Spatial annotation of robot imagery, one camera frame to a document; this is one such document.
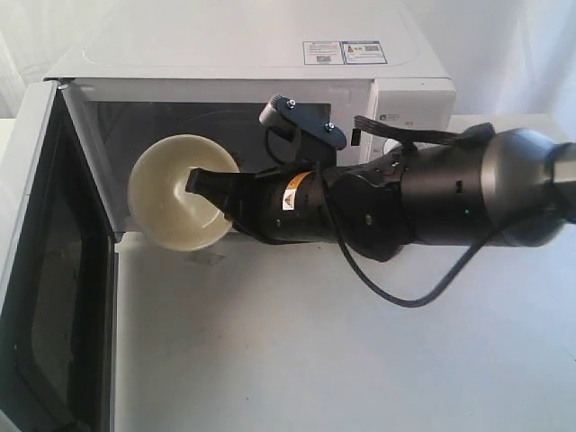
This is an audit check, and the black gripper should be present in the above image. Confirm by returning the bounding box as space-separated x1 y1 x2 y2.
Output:
185 168 336 245

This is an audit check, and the black camera cable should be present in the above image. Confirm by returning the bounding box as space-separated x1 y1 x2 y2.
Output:
314 114 576 310

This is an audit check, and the clear tape patch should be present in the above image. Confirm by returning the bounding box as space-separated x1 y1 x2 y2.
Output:
186 250 225 266

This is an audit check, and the glass turntable plate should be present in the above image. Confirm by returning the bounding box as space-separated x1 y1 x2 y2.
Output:
178 103 298 173

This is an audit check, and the white microwave door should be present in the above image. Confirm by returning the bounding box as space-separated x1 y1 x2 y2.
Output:
1 81 117 431

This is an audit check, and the white microwave oven body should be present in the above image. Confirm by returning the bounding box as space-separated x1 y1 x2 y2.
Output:
48 1 456 233

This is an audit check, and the upper white control knob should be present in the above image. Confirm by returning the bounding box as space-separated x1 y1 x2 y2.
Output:
382 138 402 156

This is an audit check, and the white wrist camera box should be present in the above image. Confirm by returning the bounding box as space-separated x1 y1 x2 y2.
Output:
259 94 347 167

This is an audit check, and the cream yellow bowl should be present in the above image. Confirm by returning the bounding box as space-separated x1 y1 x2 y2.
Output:
127 134 239 252

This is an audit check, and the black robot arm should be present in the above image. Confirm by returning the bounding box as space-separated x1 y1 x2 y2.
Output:
185 123 575 262

